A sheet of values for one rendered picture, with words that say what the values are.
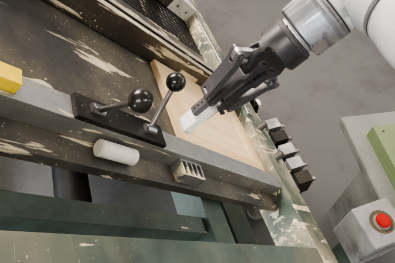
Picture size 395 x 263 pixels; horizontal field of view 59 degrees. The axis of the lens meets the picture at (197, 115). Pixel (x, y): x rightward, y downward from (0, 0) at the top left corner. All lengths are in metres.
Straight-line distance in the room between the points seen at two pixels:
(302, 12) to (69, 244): 0.41
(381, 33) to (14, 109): 0.48
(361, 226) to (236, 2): 2.54
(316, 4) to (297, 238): 0.74
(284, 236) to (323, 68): 1.91
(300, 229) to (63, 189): 0.82
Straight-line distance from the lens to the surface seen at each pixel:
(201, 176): 0.77
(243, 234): 1.82
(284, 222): 1.11
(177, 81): 0.64
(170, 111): 0.88
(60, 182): 1.40
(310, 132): 2.41
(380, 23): 0.47
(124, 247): 0.48
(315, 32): 0.51
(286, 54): 0.52
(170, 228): 0.73
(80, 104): 0.58
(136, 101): 0.50
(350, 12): 0.51
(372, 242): 1.11
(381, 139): 1.46
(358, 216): 1.13
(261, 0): 3.38
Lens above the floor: 1.89
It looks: 53 degrees down
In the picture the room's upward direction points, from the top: straight up
